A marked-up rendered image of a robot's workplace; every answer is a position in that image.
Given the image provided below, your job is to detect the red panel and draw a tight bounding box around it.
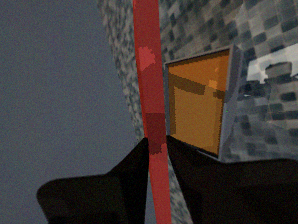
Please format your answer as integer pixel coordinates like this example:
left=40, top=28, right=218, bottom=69
left=133, top=0, right=171, bottom=224

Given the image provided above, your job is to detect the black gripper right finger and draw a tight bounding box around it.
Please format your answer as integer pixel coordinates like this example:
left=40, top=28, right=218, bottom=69
left=166, top=135, right=298, bottom=224

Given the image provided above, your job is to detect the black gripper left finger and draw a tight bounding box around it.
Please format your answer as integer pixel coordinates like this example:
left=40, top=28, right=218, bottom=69
left=36, top=137, right=149, bottom=224

